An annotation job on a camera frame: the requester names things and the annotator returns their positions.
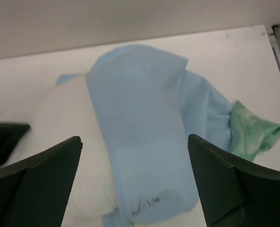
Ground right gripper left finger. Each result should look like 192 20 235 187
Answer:
0 136 83 227

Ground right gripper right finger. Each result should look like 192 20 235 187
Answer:
188 134 280 227

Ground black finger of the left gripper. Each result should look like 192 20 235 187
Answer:
0 122 31 166

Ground white pillow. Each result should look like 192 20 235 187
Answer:
0 75 117 226

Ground blue pillowcase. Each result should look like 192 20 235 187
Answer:
54 44 280 227

